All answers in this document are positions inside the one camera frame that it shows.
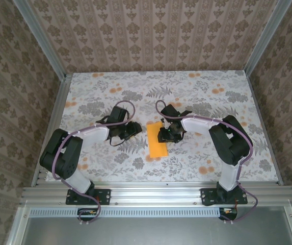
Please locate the orange paper sheet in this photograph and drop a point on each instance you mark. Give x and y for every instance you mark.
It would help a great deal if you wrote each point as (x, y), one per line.
(153, 144)

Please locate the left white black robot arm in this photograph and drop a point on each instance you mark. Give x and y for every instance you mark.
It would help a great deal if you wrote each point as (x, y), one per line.
(59, 158)

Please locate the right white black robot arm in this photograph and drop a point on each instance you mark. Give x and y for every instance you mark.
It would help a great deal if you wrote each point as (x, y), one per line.
(232, 150)

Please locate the floral table cover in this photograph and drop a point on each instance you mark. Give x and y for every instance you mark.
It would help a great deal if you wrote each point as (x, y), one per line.
(135, 84)

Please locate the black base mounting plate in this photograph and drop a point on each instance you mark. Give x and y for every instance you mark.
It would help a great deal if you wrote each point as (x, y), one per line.
(205, 196)
(106, 196)

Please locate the small black circuit board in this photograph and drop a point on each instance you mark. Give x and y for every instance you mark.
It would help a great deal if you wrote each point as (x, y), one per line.
(87, 212)
(228, 211)

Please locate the grey metal panel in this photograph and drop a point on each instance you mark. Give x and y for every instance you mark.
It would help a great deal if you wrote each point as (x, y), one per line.
(148, 232)

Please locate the aluminium cross rail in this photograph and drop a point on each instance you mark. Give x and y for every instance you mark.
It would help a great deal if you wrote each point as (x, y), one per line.
(156, 194)

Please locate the aluminium side rail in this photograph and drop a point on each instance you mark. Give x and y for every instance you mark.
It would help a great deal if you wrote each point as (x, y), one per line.
(56, 114)
(263, 122)

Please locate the aluminium frame post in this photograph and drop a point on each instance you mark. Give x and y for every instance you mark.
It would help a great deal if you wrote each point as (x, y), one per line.
(41, 40)
(265, 38)

